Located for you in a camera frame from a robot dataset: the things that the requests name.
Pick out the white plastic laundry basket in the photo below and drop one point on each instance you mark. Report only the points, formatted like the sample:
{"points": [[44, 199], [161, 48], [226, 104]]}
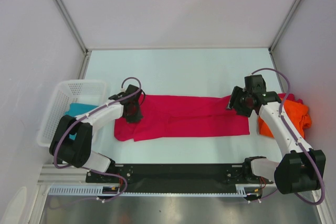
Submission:
{"points": [[93, 92]]}

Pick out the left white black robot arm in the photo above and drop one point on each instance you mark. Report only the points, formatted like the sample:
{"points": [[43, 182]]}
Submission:
{"points": [[72, 141]]}

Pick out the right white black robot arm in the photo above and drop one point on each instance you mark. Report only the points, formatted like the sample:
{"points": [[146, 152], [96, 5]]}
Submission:
{"points": [[301, 168]]}

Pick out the teal t shirt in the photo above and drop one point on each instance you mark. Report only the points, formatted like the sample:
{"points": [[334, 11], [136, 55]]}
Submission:
{"points": [[76, 109]]}

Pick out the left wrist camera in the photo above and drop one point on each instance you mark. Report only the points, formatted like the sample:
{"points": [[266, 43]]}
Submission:
{"points": [[132, 93]]}

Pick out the slotted white cable duct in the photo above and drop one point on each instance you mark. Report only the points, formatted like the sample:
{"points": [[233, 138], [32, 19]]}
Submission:
{"points": [[109, 191]]}

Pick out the magenta t shirt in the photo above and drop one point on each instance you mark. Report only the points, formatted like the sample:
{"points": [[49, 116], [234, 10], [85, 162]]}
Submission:
{"points": [[182, 116]]}

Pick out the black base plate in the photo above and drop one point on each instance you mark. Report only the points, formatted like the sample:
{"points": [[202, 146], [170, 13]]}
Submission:
{"points": [[186, 178]]}

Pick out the aluminium rail frame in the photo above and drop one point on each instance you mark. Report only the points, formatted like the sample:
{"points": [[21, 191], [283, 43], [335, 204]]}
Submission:
{"points": [[77, 176]]}

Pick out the orange t shirt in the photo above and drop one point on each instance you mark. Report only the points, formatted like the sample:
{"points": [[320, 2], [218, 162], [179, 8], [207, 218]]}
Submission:
{"points": [[298, 114]]}

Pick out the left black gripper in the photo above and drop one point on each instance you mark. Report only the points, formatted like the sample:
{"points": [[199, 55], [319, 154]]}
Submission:
{"points": [[136, 118]]}

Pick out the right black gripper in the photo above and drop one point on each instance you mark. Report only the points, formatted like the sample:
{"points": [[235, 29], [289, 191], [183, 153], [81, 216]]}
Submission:
{"points": [[234, 102]]}

